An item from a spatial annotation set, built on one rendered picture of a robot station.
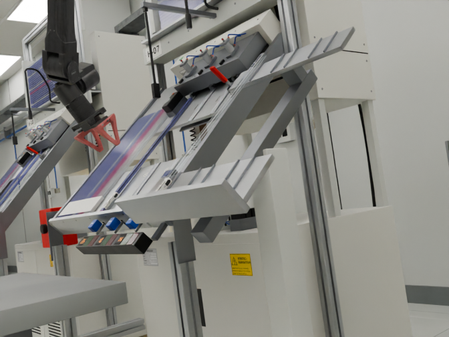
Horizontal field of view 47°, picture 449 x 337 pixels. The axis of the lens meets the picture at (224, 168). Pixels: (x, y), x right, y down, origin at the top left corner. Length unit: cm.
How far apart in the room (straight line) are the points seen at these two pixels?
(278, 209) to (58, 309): 45
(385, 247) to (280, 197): 88
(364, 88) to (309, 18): 33
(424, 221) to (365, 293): 132
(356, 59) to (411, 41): 118
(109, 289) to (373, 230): 108
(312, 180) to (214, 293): 46
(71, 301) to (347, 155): 254
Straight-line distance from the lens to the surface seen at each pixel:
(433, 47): 298
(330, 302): 157
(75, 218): 163
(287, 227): 105
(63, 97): 138
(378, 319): 182
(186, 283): 122
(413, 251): 309
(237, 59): 153
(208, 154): 133
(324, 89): 171
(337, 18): 187
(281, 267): 104
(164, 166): 143
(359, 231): 175
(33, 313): 91
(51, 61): 135
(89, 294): 94
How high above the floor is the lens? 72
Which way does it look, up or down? 3 degrees up
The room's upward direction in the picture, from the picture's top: 8 degrees counter-clockwise
